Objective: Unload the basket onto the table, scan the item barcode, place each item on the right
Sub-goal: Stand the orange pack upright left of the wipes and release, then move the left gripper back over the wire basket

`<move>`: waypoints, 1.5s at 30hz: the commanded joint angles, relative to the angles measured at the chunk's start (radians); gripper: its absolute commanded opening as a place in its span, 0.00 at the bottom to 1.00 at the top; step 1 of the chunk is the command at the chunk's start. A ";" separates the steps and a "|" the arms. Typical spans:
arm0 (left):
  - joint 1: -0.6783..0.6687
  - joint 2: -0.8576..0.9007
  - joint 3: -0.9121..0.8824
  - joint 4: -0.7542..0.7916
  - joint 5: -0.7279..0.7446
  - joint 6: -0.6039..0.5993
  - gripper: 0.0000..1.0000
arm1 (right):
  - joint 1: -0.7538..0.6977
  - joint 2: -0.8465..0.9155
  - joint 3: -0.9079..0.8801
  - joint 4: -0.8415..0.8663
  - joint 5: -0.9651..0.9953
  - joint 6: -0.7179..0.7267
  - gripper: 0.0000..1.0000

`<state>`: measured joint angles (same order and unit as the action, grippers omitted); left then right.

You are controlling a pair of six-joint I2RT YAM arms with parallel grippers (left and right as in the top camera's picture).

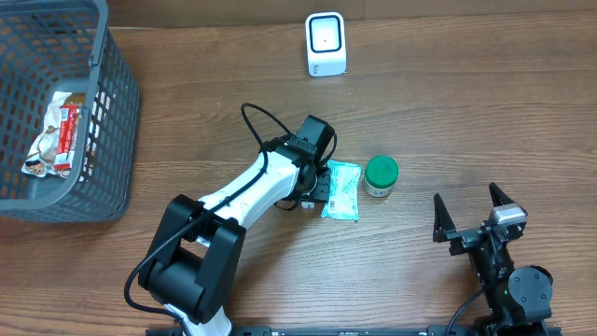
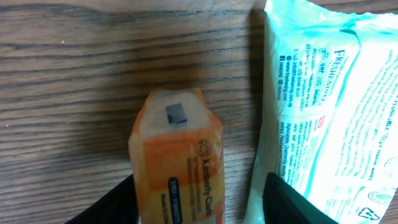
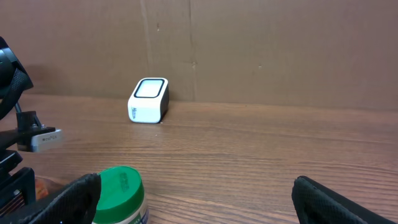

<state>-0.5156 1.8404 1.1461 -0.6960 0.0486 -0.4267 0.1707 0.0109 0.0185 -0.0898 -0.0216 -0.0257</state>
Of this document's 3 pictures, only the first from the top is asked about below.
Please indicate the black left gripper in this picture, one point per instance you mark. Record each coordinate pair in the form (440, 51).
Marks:
(320, 188)

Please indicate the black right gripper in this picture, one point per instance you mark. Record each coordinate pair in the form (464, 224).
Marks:
(469, 235)

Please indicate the teal tissue packet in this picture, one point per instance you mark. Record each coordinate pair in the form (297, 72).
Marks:
(342, 202)

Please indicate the green lid jar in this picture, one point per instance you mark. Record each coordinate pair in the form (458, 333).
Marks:
(381, 174)

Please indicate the red snack bar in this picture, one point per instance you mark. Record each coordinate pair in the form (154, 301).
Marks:
(64, 150)

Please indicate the white snack wrapper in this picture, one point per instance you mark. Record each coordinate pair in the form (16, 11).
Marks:
(41, 156)

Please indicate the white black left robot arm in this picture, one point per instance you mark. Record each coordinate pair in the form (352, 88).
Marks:
(191, 263)

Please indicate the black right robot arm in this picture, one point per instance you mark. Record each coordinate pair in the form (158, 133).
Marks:
(518, 298)

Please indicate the white barcode scanner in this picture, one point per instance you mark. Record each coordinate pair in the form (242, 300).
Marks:
(326, 44)

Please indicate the grey plastic mesh basket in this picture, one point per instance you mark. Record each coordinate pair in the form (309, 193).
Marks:
(48, 47)

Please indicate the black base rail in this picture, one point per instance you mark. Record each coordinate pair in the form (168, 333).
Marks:
(432, 330)

